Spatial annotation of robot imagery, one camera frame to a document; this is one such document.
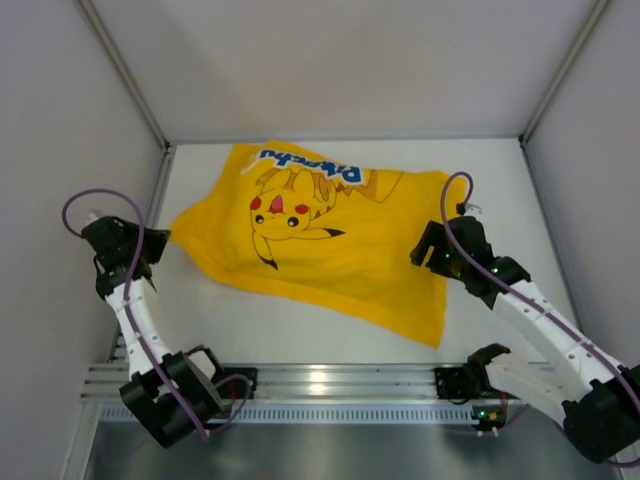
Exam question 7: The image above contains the yellow Pikachu pillowcase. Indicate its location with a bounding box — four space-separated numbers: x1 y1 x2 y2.
170 140 465 347

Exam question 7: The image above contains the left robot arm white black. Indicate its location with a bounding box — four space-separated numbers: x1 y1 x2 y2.
81 213 222 448

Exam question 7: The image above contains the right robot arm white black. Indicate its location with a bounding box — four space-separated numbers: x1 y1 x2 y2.
410 216 639 463

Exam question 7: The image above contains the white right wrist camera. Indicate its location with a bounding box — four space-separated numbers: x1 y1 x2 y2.
456 202 483 216

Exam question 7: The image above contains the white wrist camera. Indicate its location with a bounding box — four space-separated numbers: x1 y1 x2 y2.
85 211 102 226
456 202 483 216

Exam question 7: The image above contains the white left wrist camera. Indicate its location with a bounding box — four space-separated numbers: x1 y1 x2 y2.
85 211 102 226

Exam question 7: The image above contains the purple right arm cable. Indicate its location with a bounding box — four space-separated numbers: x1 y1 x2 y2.
442 171 640 469

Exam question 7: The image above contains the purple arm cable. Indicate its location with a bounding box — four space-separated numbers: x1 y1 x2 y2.
442 171 640 469
61 188 254 444

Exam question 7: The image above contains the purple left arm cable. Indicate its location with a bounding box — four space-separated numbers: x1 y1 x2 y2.
61 188 254 444

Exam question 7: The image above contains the aluminium front rail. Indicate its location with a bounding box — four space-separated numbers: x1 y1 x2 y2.
80 363 461 403

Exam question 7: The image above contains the slotted grey cable duct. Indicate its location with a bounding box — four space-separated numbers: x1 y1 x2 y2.
99 402 531 426

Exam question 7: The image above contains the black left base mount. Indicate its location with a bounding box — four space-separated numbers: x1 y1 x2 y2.
214 367 259 400

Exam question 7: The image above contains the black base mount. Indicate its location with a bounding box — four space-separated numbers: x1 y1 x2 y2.
214 367 259 400
434 366 479 405

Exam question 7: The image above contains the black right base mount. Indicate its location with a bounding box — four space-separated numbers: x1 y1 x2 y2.
434 366 479 405

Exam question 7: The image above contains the left aluminium frame post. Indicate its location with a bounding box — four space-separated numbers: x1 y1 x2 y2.
73 0 171 154

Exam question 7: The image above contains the aluminium frame post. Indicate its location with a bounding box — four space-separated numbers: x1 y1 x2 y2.
518 0 614 149
73 0 171 154

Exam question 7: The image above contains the right aluminium frame post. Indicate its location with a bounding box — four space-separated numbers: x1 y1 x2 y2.
518 0 614 149

